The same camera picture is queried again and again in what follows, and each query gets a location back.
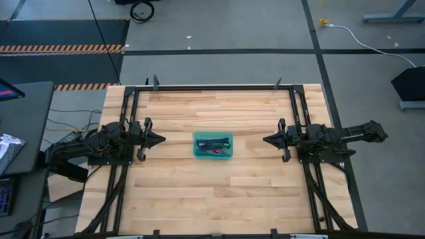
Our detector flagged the white floor cable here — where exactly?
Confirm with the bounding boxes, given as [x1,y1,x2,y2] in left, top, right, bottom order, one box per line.
[327,24,418,68]

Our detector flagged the long black floor cable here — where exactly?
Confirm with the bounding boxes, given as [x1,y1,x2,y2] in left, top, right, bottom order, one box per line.
[87,0,122,86]

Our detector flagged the grey metal foot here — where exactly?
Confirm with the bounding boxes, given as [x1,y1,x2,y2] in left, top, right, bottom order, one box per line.
[399,100,425,112]

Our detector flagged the printed book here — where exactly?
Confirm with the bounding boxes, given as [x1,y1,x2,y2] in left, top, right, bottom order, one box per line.
[0,132,27,176]

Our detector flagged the dark grey desk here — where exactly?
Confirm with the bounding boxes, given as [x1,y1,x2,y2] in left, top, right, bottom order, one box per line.
[0,168,50,239]

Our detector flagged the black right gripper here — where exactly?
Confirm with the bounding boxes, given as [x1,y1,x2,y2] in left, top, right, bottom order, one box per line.
[262,118,303,163]

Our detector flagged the grey metal desk leg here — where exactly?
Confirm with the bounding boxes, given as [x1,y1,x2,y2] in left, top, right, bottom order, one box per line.
[361,0,425,24]

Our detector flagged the screen with red stripe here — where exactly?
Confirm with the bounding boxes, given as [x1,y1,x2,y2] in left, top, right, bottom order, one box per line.
[0,78,27,102]

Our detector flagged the coiled black cable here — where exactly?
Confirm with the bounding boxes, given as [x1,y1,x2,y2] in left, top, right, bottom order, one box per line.
[129,0,155,25]

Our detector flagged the black hazard-striped floor mat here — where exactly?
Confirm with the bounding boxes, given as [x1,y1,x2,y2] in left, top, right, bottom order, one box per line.
[0,18,131,91]

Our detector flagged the black aluminium rig frame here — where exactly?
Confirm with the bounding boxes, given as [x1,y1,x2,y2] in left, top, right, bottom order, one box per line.
[81,84,358,235]

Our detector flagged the yellow cable plug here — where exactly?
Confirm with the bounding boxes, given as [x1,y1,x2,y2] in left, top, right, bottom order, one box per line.
[317,0,330,27]

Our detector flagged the blue black braided cable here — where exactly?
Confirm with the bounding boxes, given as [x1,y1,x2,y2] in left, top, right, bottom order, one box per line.
[195,137,230,147]

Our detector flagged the black keyboard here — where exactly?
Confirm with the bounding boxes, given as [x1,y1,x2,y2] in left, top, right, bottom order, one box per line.
[0,177,16,218]

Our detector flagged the black box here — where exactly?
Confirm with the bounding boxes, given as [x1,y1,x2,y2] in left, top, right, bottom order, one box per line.
[390,65,425,102]

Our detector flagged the green translucent plastic bin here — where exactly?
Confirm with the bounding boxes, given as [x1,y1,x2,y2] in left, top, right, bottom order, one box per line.
[193,131,234,160]

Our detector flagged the black power adapter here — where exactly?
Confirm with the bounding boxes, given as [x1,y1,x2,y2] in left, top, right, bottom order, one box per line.
[62,131,83,143]

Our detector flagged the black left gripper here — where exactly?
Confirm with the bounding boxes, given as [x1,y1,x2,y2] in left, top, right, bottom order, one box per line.
[127,117,167,163]

